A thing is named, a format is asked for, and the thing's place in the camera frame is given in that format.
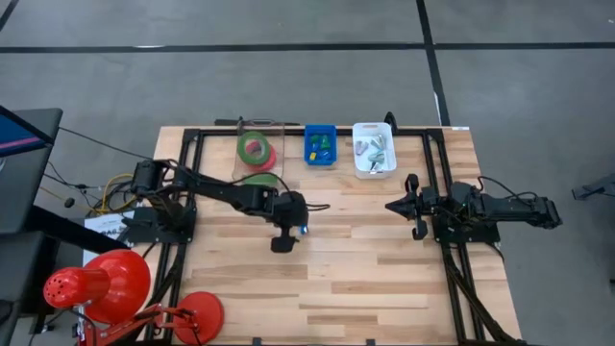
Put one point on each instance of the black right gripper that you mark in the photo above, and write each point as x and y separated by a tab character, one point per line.
425	204

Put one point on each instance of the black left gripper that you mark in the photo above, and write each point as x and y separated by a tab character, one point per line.
288	211

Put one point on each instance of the green tape roll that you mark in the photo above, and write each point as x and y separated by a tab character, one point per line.
245	144
262	179

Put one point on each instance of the dark chrome staple remover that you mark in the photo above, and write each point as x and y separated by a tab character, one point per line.
376	166

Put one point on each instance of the pink tape roll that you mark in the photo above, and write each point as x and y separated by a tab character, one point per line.
270	163

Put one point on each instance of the teal staple remover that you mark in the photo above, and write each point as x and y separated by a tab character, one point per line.
376	157

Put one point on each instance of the pale grey staple remover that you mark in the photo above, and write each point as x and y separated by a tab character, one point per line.
379	141

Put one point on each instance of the green mini stapler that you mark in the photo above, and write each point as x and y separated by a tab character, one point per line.
314	139
326	142

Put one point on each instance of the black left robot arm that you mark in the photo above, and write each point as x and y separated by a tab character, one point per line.
216	190

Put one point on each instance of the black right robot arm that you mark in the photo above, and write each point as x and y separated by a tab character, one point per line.
504	206

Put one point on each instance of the white plastic bin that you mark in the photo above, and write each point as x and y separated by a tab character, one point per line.
384	170

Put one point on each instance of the clear plastic container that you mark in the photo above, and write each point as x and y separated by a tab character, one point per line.
278	132

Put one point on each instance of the black table clamp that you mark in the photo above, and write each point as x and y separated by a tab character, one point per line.
390	121

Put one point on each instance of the blue plastic basket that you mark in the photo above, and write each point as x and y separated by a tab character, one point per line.
319	129

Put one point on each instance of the white printed paper sheet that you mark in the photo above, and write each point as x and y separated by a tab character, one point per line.
103	226

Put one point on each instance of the red desk lamp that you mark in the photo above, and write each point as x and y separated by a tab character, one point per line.
115	283

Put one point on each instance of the grey chair base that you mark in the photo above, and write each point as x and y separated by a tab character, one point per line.
606	185

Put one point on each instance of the black round knob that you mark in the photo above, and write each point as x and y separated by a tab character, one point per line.
69	202

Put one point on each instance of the monitor with blue screen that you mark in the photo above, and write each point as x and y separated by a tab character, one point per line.
14	134

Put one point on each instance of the black aluminium rig frame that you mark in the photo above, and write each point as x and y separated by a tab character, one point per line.
343	131

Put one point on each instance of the black table bracket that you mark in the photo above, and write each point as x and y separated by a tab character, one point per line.
257	341
370	342

